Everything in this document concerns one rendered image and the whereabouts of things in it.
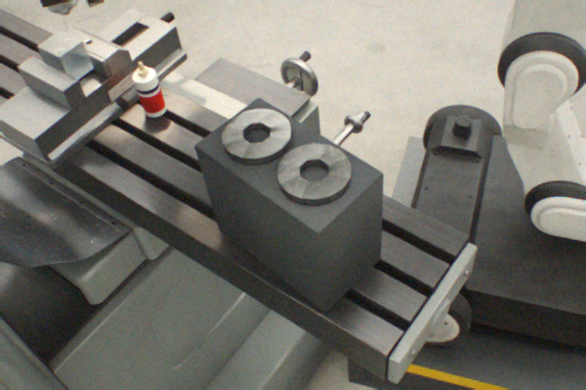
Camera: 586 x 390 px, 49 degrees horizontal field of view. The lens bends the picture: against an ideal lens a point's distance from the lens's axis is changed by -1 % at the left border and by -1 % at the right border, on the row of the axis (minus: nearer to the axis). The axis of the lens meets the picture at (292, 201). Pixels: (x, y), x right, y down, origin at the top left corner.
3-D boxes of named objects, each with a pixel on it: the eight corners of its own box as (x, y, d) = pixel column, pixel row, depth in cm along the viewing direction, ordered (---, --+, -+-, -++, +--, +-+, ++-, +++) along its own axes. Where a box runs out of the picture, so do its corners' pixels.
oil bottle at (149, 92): (156, 100, 118) (139, 51, 110) (171, 107, 117) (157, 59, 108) (140, 113, 116) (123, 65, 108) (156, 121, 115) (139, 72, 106)
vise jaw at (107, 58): (87, 38, 120) (80, 21, 117) (133, 60, 115) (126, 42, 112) (62, 57, 117) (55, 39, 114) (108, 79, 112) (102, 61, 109)
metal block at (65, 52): (71, 57, 115) (59, 29, 110) (93, 68, 113) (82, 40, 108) (49, 73, 113) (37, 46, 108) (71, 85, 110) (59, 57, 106)
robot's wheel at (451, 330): (466, 335, 144) (478, 288, 129) (462, 355, 141) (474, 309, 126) (378, 314, 149) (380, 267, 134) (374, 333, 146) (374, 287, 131)
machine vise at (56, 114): (136, 34, 132) (121, -14, 123) (189, 57, 125) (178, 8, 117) (1, 138, 115) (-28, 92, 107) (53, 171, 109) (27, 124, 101)
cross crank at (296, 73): (293, 78, 173) (288, 42, 164) (329, 93, 168) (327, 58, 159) (255, 113, 166) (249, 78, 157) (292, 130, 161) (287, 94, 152)
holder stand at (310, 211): (274, 183, 103) (257, 88, 88) (382, 258, 92) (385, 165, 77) (218, 230, 98) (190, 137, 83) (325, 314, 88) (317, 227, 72)
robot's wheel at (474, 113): (496, 164, 175) (509, 110, 159) (493, 178, 172) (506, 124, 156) (423, 151, 180) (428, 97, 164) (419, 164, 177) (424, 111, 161)
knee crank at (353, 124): (358, 113, 176) (358, 96, 171) (377, 121, 173) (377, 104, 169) (311, 163, 166) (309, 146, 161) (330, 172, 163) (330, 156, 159)
